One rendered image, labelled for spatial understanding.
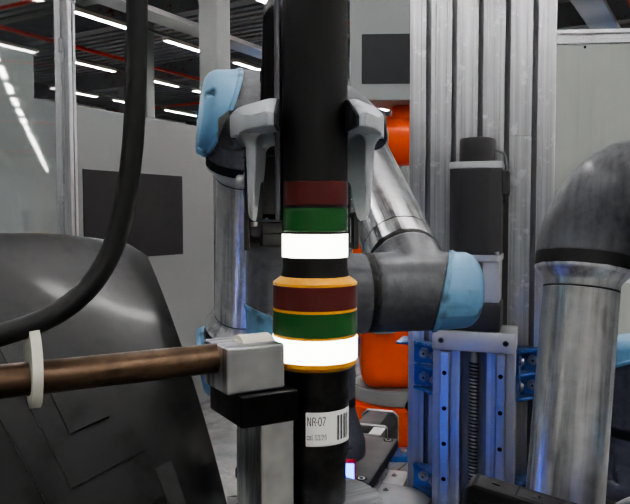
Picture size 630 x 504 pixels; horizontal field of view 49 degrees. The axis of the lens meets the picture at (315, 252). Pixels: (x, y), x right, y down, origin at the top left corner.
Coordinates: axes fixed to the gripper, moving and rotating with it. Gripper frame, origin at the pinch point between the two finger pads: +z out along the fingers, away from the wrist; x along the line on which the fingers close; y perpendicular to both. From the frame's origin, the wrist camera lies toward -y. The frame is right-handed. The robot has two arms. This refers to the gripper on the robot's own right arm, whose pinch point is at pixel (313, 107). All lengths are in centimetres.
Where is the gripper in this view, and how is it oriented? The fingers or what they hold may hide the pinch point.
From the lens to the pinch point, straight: 33.9
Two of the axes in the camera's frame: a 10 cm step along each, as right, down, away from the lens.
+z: 0.9, 0.4, -10.0
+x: -10.0, 0.1, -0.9
